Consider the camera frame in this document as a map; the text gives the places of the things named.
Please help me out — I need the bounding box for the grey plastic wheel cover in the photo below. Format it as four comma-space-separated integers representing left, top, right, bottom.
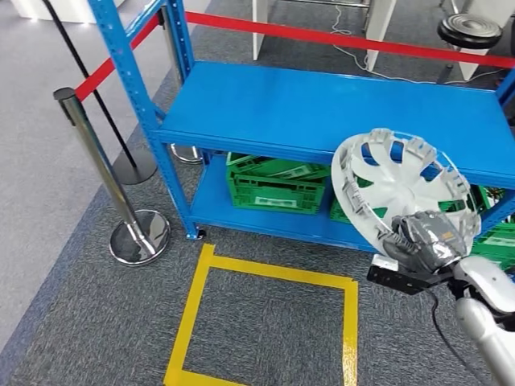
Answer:
331, 127, 483, 257

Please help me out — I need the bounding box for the yellow floor tape square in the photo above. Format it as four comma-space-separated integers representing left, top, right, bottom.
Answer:
163, 244, 359, 386

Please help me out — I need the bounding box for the blue metal shelf rack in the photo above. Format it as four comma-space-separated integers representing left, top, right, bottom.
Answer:
88, 0, 515, 254

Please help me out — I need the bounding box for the black stanchion post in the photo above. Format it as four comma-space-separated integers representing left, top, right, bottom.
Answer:
42, 0, 159, 187

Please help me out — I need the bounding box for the white desk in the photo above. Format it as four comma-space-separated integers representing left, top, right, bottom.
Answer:
252, 0, 397, 73

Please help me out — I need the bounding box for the white floor cable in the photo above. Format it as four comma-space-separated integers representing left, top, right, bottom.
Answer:
330, 5, 504, 86

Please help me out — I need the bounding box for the black round stool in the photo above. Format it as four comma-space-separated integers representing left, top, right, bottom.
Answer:
436, 13, 503, 86

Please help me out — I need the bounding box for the red barrier belt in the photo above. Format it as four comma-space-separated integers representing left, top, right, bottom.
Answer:
74, 13, 162, 103
184, 10, 515, 70

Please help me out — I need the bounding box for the green plastic crate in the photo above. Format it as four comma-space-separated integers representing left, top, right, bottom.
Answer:
330, 175, 387, 225
225, 151, 332, 216
468, 185, 515, 273

